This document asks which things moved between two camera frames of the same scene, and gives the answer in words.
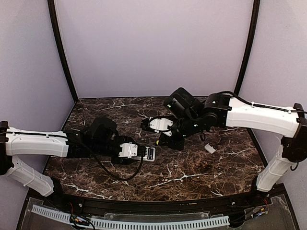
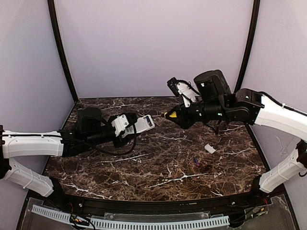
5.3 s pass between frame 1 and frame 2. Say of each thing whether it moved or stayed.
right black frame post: stayed
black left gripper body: moved
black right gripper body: moved
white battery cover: stayed
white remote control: moved
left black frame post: stayed
